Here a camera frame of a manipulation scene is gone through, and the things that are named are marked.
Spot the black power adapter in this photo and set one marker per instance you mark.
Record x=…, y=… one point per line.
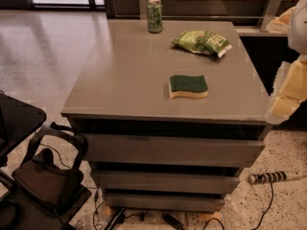
x=173, y=222

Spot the black VR headset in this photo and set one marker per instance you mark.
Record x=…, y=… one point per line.
x=53, y=188

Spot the grey drawer cabinet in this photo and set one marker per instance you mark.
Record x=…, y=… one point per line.
x=123, y=89

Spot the black side table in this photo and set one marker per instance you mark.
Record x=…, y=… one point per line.
x=17, y=121

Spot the grey drawer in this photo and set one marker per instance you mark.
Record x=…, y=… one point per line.
x=172, y=150
x=165, y=182
x=163, y=202

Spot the metal bracket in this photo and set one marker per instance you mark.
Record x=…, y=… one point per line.
x=268, y=15
x=144, y=2

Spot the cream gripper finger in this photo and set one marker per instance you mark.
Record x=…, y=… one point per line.
x=289, y=89
x=280, y=24

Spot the green soda can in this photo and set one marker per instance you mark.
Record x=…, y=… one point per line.
x=154, y=16

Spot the grey middle drawer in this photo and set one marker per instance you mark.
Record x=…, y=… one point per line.
x=165, y=182

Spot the left metal bracket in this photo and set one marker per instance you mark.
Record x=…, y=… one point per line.
x=144, y=2

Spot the green and yellow sponge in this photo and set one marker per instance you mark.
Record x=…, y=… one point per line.
x=193, y=87

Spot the grey bottom drawer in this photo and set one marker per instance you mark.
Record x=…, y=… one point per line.
x=163, y=202

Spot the grey top drawer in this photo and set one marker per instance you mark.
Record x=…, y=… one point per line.
x=172, y=150

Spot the white power strip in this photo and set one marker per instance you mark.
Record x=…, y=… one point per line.
x=271, y=177

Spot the right metal bracket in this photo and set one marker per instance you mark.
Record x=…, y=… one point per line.
x=268, y=15

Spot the green chip bag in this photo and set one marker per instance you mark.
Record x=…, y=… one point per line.
x=203, y=43

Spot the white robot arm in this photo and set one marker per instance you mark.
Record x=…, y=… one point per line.
x=297, y=40

